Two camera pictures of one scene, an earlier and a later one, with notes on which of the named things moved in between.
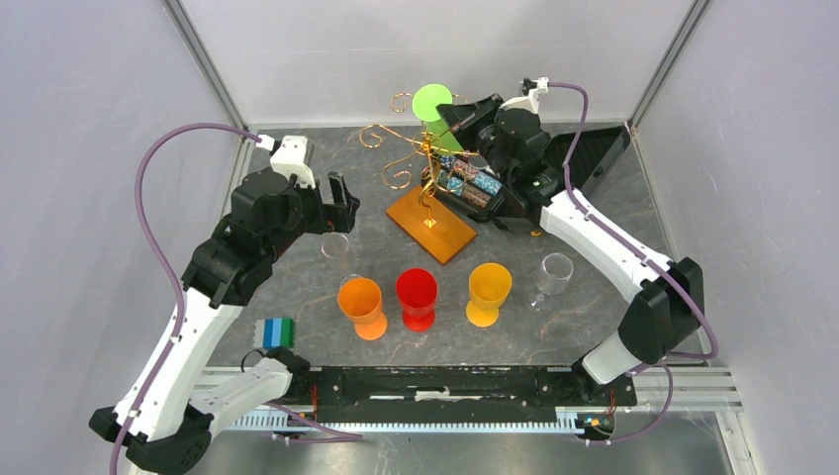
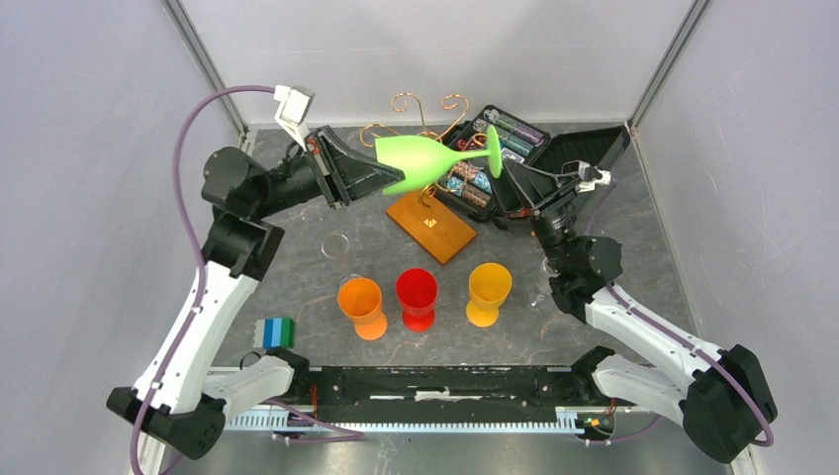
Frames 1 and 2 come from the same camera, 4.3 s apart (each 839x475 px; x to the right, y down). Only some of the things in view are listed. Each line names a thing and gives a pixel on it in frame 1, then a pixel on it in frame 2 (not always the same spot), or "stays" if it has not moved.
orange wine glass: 359,299 stays
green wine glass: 424,103 to 423,160
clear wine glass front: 553,275 stays
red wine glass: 417,290 stays
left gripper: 338,216 to 345,174
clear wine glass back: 336,245 stays
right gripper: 465,118 to 528,192
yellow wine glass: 489,286 stays
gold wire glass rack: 423,171 stays
